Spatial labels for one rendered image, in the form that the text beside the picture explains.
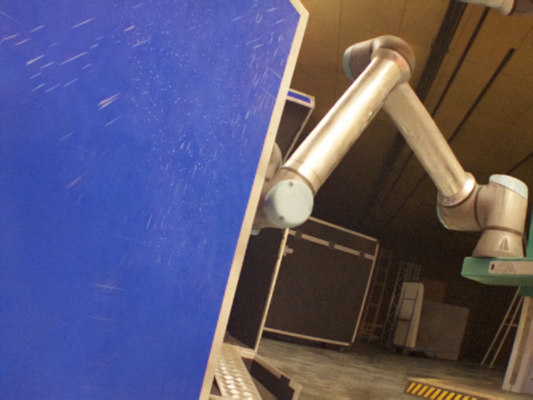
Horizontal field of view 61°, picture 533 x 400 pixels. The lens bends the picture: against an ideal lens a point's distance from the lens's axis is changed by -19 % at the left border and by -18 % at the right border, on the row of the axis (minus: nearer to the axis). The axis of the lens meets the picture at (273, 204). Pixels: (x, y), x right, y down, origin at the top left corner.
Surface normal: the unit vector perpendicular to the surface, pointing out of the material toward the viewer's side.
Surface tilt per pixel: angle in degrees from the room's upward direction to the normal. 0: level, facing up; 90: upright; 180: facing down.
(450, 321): 89
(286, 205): 94
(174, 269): 90
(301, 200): 94
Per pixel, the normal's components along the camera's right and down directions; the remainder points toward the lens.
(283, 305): 0.43, -0.06
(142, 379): 0.87, 0.14
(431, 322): 0.00, -0.20
